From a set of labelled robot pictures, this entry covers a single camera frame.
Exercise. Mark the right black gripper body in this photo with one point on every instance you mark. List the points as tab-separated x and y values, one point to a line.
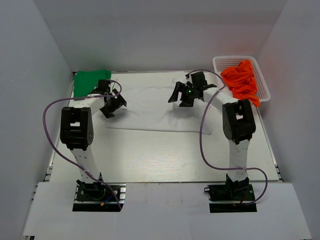
183	92

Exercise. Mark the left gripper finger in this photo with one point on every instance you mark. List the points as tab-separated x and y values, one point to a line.
120	101
108	111

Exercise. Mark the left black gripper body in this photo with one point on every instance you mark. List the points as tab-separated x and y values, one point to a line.
113	104

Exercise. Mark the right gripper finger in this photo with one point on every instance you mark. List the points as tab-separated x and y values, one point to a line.
179	87
186	103

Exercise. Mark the white t shirt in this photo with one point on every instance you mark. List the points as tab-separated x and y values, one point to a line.
148	108

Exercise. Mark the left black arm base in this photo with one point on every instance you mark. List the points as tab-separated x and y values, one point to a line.
96	197

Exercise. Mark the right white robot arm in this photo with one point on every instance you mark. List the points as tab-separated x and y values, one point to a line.
238	124

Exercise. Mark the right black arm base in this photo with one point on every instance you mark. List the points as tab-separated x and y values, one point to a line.
222	201

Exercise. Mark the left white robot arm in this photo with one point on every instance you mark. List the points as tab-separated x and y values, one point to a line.
77	131

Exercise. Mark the folded green t shirt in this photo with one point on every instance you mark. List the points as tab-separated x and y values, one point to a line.
85	81

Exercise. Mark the white plastic basket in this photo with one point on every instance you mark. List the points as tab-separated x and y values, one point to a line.
222	62

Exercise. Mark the crumpled orange t shirt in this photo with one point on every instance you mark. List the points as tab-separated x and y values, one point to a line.
241	82

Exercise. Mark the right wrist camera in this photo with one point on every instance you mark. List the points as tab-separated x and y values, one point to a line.
198	79

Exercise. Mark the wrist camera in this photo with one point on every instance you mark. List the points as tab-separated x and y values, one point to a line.
103	86
198	79

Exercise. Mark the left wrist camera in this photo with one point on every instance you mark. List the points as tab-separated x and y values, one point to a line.
103	86

